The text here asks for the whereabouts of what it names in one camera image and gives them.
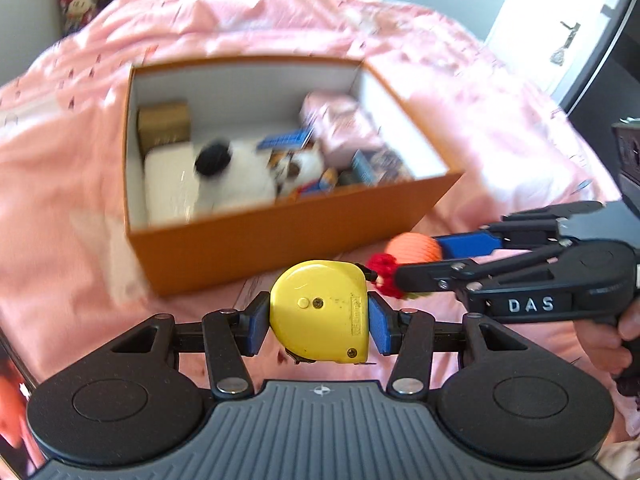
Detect orange and red crochet toy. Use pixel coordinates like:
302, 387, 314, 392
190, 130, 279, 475
366, 232, 442, 302

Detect orange cardboard box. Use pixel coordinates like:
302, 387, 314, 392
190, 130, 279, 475
122, 56, 466, 297

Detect white rectangular box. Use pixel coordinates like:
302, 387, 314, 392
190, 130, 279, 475
142, 142, 202, 227

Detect yellow tape measure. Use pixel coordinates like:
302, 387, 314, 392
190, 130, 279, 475
269, 259, 379, 367

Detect hanging keys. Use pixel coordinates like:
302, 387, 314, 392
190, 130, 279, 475
549, 35, 576, 67

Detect pink printed duvet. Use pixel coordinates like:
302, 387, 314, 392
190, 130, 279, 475
0, 0, 640, 468

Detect white and black plush toy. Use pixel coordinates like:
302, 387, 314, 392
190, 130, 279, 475
192, 138, 279, 214

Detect white door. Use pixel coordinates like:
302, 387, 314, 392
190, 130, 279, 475
484, 0, 629, 107

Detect pink packet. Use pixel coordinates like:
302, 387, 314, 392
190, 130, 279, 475
300, 91, 382, 169

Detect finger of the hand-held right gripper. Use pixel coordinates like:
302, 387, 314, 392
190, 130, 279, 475
432, 201, 607, 262
394, 242, 576, 297

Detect smartphone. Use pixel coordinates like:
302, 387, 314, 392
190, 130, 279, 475
0, 329, 49, 480

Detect bear plush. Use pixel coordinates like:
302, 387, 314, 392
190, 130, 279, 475
256, 129, 342, 199

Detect dark furniture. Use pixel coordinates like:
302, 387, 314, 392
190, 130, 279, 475
559, 0, 640, 127

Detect gold box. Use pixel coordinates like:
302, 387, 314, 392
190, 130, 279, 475
136, 100, 192, 154

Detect person's right hand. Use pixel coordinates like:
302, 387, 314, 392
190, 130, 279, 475
571, 294, 640, 377

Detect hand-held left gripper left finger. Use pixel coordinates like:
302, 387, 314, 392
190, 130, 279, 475
107, 291, 274, 402

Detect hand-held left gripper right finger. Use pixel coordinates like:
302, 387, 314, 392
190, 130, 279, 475
369, 294, 540, 402

